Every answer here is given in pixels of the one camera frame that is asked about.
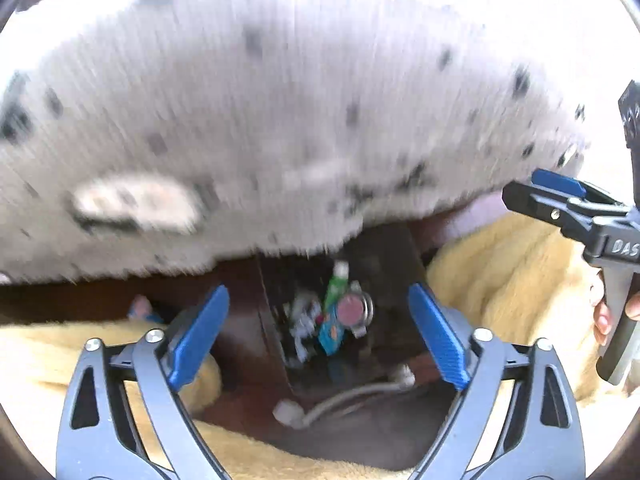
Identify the grey printed blanket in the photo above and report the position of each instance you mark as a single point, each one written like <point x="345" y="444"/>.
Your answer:
<point x="250" y="135"/>

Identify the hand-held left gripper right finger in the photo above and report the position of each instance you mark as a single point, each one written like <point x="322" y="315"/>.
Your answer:
<point x="440" y="335"/>

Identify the blue snack packet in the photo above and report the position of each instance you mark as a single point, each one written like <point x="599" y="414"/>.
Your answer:
<point x="331" y="336"/>

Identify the green tube with white cap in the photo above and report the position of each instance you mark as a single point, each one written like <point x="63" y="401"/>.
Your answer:
<point x="336" y="287"/>

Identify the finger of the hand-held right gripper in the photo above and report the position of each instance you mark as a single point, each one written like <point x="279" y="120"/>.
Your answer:
<point x="631" y="115"/>
<point x="555" y="183"/>

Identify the blue slipper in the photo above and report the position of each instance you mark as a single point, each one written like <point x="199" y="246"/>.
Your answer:
<point x="142" y="310"/>

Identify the dark brown trash bin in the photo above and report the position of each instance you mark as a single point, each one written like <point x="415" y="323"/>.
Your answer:
<point x="385" y="260"/>

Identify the yellow fleece blanket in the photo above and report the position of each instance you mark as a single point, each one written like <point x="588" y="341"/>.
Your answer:
<point x="525" y="285"/>

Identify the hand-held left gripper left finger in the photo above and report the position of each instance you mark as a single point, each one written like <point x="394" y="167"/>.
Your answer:
<point x="200" y="335"/>

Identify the person's right hand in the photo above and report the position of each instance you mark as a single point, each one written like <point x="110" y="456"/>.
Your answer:
<point x="602" y="322"/>

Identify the pink round can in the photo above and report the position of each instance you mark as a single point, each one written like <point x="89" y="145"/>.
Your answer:
<point x="354" y="314"/>

